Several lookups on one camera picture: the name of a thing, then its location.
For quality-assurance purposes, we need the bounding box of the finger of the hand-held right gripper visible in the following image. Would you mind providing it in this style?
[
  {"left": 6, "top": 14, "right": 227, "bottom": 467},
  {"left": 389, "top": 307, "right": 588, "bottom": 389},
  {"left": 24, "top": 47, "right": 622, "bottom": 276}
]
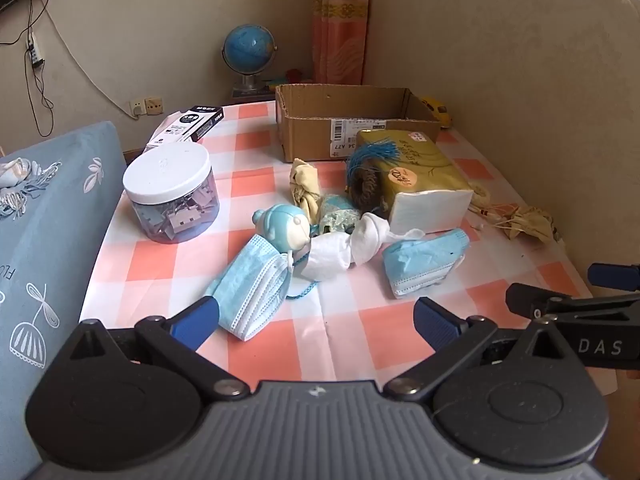
[
  {"left": 587, "top": 262, "right": 640, "bottom": 291},
  {"left": 505, "top": 284, "right": 640, "bottom": 323}
]

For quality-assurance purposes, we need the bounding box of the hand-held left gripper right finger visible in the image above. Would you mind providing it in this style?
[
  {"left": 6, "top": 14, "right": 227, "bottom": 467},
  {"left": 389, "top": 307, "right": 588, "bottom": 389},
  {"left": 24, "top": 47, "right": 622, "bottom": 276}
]
[{"left": 384, "top": 297, "right": 571, "bottom": 402}]

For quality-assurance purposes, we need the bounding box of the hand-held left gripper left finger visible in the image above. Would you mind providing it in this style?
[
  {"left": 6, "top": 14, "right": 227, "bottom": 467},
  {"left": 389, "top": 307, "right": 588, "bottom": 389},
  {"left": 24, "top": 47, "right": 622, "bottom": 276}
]
[{"left": 70, "top": 296, "right": 251, "bottom": 403}]

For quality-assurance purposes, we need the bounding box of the blue face mask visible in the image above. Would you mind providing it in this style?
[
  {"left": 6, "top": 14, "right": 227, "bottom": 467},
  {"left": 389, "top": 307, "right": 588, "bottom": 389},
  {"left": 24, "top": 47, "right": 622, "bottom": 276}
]
[
  {"left": 204, "top": 237, "right": 296, "bottom": 342},
  {"left": 382, "top": 228, "right": 471, "bottom": 300}
]

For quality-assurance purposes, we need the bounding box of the white sock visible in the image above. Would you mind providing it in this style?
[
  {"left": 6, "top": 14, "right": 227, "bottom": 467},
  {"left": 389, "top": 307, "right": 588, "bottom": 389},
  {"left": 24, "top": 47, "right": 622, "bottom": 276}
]
[{"left": 300, "top": 212, "right": 426, "bottom": 281}]

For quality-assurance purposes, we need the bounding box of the cardboard box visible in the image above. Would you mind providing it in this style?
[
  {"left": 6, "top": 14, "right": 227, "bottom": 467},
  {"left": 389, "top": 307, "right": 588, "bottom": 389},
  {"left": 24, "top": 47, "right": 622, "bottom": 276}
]
[{"left": 275, "top": 84, "right": 442, "bottom": 163}]

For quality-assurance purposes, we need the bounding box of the pink checkered tablecloth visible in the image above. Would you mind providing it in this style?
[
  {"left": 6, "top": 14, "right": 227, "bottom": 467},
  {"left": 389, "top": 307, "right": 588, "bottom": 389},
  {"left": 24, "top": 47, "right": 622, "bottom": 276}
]
[{"left": 79, "top": 100, "right": 621, "bottom": 396}]

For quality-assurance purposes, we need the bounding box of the blue doll toy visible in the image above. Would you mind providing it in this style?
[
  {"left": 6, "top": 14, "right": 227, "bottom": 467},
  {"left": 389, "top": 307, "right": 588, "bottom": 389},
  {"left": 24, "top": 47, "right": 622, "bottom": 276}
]
[{"left": 252, "top": 204, "right": 321, "bottom": 303}]

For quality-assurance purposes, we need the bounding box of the green patterned sachet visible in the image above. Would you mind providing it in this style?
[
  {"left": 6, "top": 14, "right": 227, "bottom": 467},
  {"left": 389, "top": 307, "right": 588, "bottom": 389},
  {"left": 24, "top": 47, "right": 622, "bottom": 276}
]
[{"left": 317, "top": 195, "right": 363, "bottom": 236}]

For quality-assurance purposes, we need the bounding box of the blue printed pillow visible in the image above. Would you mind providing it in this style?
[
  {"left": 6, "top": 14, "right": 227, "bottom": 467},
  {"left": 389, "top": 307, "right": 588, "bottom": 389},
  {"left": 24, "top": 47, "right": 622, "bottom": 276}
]
[{"left": 0, "top": 121, "right": 128, "bottom": 480}]

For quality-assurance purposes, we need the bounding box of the brown woven pouch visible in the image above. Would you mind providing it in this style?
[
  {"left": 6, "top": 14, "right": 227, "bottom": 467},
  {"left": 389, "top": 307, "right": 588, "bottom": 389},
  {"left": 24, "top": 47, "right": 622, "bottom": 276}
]
[{"left": 347, "top": 165, "right": 391, "bottom": 211}]

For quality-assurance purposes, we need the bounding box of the clear jar with white lid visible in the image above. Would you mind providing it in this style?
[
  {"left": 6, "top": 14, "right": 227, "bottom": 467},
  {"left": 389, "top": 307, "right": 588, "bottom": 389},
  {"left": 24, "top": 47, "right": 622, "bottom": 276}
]
[{"left": 123, "top": 142, "right": 221, "bottom": 245}]

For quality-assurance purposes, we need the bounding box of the olive tissue pack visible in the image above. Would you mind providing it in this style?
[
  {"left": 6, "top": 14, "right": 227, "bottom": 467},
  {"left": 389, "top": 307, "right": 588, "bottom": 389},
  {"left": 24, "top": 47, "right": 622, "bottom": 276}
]
[{"left": 356, "top": 129, "right": 475, "bottom": 235}]

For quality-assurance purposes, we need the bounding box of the blue tassel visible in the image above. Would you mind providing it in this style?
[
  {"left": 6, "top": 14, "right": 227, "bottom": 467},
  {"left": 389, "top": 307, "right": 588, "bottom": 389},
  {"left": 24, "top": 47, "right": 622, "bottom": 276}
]
[{"left": 345, "top": 141, "right": 401, "bottom": 186}]

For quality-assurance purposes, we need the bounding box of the beige cloth pouch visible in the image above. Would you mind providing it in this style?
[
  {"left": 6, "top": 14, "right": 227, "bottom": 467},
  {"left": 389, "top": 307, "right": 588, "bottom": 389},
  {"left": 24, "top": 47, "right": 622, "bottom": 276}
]
[{"left": 289, "top": 157, "right": 323, "bottom": 221}]

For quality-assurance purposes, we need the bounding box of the black and white carton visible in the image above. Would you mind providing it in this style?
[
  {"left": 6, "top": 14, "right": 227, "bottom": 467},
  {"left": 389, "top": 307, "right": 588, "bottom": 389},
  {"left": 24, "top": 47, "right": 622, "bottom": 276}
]
[{"left": 146, "top": 105, "right": 225, "bottom": 153}]

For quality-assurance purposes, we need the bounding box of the yellow toy car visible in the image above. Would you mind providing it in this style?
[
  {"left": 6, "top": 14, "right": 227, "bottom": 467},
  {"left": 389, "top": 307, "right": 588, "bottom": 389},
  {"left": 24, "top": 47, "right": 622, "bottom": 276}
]
[{"left": 419, "top": 96, "right": 453, "bottom": 128}]

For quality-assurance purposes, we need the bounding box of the white blue fringed cloth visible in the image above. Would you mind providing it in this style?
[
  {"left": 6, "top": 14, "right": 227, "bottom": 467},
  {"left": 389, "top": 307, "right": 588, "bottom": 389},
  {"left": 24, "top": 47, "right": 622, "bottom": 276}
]
[{"left": 0, "top": 157, "right": 62, "bottom": 221}]

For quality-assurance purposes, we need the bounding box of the brown printed box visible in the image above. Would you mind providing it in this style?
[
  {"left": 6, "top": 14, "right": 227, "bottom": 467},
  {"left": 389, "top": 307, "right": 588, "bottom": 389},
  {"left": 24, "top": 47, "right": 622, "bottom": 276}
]
[{"left": 231, "top": 86, "right": 277, "bottom": 103}]

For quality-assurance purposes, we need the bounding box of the blue desk globe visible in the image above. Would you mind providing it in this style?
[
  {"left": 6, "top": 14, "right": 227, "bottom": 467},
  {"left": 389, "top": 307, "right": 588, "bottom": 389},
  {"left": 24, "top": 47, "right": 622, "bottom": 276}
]
[{"left": 221, "top": 24, "right": 277, "bottom": 98}]

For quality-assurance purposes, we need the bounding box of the white power strip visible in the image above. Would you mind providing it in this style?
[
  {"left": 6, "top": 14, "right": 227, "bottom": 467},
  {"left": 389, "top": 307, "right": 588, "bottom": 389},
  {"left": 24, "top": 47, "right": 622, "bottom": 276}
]
[{"left": 27, "top": 32, "right": 47, "bottom": 68}]

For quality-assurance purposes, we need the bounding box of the orange curtain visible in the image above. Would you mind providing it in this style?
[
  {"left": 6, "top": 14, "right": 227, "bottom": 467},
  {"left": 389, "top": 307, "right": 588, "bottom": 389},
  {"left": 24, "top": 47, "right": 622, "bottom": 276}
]
[{"left": 312, "top": 0, "right": 372, "bottom": 86}]

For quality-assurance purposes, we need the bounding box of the beige drawstring pouch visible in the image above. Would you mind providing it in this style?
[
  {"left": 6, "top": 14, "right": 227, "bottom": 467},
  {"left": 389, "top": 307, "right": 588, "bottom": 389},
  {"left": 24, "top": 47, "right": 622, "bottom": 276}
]
[{"left": 467, "top": 185, "right": 561, "bottom": 243}]

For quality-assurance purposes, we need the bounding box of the white wall outlet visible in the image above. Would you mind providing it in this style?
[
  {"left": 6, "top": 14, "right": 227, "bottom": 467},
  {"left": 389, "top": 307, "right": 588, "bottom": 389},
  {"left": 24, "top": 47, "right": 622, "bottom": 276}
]
[{"left": 129, "top": 96, "right": 166, "bottom": 118}]

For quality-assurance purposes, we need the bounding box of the white cable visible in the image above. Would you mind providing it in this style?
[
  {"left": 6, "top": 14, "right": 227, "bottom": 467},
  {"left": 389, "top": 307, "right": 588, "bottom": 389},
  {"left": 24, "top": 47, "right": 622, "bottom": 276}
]
[{"left": 45, "top": 7, "right": 138, "bottom": 120}]

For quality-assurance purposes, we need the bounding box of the black cable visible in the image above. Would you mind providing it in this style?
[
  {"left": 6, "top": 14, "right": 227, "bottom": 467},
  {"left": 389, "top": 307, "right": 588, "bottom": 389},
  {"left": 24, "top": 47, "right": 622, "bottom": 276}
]
[{"left": 0, "top": 0, "right": 55, "bottom": 137}]

